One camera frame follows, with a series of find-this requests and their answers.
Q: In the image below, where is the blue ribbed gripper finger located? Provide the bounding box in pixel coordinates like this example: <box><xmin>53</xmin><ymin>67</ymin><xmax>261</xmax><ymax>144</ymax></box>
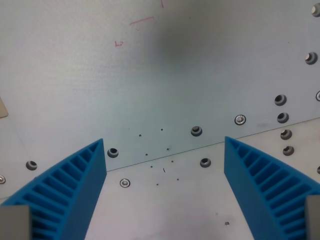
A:
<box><xmin>223</xmin><ymin>136</ymin><xmax>320</xmax><ymax>240</ymax></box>
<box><xmin>0</xmin><ymin>138</ymin><xmax>108</xmax><ymax>240</ymax></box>

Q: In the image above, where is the tan flat plate corner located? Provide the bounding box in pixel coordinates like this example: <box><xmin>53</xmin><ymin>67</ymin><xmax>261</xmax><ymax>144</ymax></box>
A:
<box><xmin>0</xmin><ymin>96</ymin><xmax>9</xmax><ymax>119</ymax></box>

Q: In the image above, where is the grey recessed bolt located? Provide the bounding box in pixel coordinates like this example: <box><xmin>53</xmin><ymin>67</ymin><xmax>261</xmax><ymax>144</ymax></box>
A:
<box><xmin>190</xmin><ymin>125</ymin><xmax>204</xmax><ymax>138</ymax></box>

